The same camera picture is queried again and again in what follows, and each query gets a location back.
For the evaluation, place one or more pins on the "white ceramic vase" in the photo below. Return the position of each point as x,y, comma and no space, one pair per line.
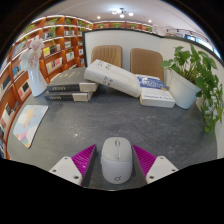
36,83

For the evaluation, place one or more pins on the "ceiling lamp with bulbs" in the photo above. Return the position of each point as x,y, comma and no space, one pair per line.
121,12

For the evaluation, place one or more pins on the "tan upholstered chair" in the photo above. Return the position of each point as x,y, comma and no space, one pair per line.
146,61
106,55

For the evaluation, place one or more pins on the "blue and white book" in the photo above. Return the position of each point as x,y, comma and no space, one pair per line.
155,91

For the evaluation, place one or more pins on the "orange wooden shelf unit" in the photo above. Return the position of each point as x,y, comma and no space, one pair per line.
53,50

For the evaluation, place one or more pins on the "white plant pot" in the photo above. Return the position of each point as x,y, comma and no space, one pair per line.
183,91

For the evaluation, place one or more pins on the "green leafy plant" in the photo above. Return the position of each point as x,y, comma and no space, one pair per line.
196,68

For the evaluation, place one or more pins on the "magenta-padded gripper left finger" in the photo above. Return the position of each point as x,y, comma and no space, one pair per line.
68,168

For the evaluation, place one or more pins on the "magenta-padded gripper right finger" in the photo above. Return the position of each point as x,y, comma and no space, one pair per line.
158,166

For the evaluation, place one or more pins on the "large glass window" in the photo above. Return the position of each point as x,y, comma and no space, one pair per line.
205,45

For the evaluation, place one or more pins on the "light grey computer mouse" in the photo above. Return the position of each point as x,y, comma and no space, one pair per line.
116,163

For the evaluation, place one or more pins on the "thick white book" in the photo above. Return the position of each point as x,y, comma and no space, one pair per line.
111,78

